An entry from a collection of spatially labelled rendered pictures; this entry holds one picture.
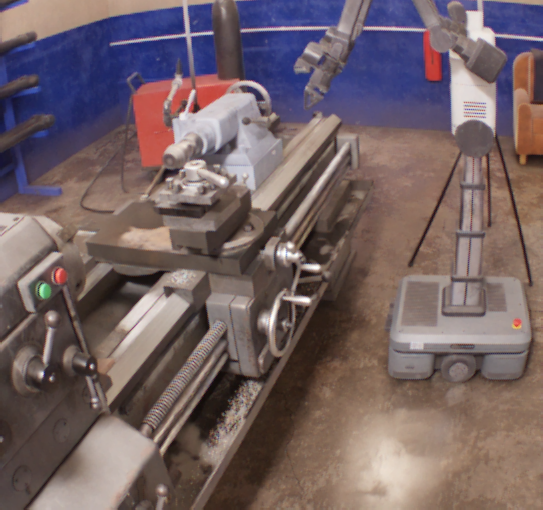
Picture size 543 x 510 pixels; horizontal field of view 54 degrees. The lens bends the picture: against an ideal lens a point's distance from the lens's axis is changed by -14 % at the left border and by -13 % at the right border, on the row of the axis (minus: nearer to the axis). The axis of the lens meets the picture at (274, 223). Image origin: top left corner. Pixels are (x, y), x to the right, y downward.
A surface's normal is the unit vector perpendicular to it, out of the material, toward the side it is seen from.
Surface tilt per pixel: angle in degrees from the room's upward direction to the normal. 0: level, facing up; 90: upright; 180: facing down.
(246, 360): 90
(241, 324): 90
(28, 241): 45
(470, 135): 90
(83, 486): 32
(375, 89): 90
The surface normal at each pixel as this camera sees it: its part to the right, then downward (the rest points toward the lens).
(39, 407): 0.94, 0.07
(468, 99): -0.23, 0.59
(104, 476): 0.42, -0.72
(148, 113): 0.00, 0.44
